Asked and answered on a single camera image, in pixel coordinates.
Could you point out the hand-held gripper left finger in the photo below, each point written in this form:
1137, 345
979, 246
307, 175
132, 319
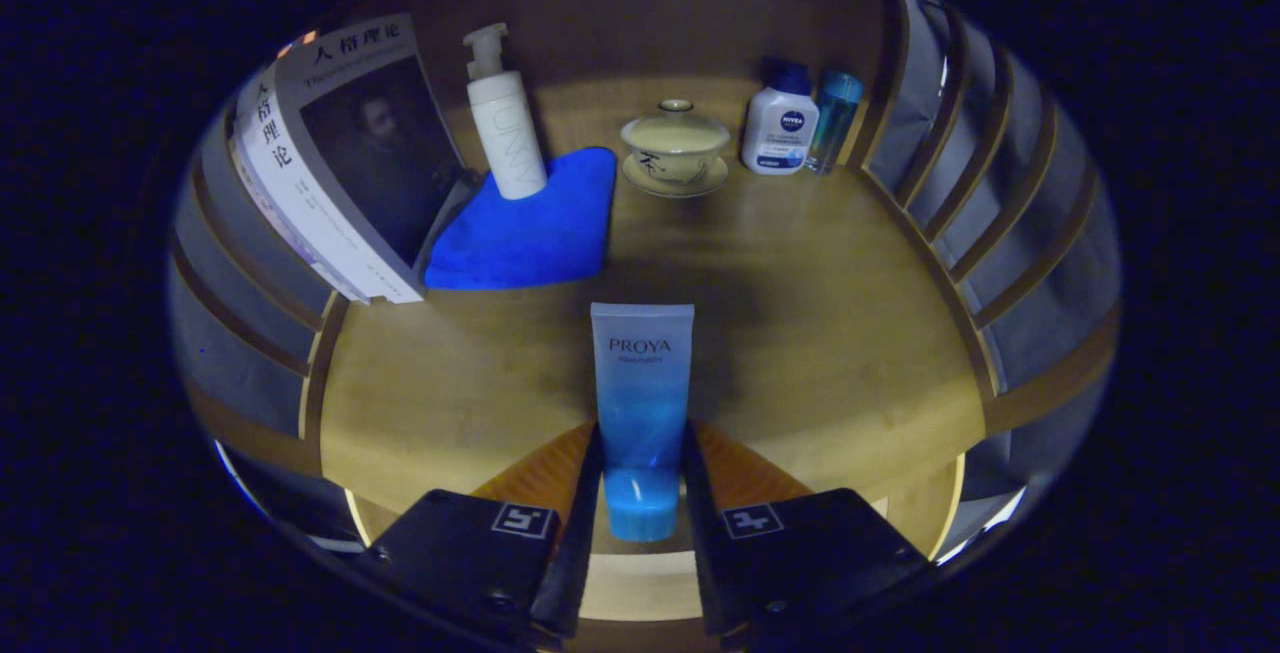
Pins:
580, 553

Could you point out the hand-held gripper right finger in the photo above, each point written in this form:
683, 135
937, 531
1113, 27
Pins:
700, 563

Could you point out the blue cosmetic tube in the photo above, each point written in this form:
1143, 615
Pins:
640, 383

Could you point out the wooden countertop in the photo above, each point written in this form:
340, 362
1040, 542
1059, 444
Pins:
800, 313

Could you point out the wooden cabinet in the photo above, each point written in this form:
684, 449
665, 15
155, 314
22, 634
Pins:
620, 13

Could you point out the blue folded cloth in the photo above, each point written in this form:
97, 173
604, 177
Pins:
530, 233

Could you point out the lidded tea cup with saucer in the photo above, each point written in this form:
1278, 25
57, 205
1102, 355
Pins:
675, 148

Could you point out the white pump bottle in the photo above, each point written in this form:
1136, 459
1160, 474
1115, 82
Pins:
505, 133

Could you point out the white bottle with blue cap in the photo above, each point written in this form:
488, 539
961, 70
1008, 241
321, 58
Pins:
778, 133

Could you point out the grey portrait cover book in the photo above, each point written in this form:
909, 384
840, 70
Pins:
380, 153

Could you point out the slim teal bottle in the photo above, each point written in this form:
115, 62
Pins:
832, 123

